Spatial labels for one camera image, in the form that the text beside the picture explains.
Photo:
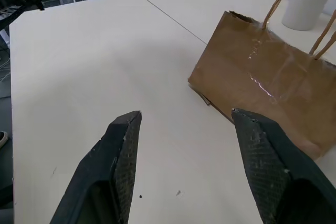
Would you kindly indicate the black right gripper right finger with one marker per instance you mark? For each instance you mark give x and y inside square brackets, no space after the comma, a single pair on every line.
[273,166]

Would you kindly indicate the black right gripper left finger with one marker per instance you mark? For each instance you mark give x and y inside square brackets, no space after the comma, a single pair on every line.
[105,166]

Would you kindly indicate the brown paper bag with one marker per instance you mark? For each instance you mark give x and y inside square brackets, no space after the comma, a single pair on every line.
[252,77]

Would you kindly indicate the white ceramic vase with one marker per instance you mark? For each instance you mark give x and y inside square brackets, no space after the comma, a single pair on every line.
[305,1]

